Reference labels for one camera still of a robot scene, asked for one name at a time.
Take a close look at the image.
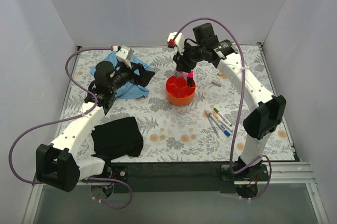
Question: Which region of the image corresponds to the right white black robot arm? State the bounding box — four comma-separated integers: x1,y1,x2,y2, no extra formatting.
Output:
167,23,286,181

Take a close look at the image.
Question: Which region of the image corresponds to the floral table mat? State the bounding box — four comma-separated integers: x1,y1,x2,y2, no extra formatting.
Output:
64,45,295,162

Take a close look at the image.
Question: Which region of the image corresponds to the small brown eraser piece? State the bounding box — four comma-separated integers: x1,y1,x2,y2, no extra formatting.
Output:
211,81,222,87

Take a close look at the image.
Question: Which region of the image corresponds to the green cap marker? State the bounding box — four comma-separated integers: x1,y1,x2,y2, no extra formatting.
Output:
213,107,233,127

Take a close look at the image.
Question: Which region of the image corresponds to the blue cap marker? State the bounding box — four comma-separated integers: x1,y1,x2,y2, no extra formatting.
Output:
209,113,231,137

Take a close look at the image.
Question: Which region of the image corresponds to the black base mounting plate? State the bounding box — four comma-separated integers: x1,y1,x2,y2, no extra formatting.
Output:
81,160,272,195

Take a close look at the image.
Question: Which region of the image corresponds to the orange cap marker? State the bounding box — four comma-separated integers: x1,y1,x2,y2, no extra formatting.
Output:
212,112,234,133

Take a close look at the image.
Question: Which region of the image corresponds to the pink translucent highlighter body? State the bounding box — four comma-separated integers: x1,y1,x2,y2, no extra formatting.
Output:
174,71,185,78

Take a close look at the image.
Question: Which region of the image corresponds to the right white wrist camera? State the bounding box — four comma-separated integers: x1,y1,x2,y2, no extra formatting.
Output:
167,32,185,55

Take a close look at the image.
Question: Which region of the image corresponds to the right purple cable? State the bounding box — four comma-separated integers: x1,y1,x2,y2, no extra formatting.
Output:
176,17,272,200

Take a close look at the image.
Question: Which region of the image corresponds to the pink black highlighter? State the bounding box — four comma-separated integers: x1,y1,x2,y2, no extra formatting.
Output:
186,71,194,87

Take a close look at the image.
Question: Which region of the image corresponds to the orange round organizer container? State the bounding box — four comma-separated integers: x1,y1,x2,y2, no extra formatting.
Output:
165,76,196,106

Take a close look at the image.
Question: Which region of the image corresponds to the black cloth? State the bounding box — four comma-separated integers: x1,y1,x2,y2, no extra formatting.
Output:
91,117,144,161

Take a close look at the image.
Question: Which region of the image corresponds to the purple cable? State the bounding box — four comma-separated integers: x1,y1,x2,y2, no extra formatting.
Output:
8,45,134,209
176,17,272,200

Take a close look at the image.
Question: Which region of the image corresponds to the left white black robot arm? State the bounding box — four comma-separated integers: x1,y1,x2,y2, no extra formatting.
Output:
36,61,155,192

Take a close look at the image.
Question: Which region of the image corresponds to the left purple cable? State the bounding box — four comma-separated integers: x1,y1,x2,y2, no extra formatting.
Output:
8,45,134,209

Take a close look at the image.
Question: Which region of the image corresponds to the grey thin pen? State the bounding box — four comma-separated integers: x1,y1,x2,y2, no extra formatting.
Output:
204,110,219,138

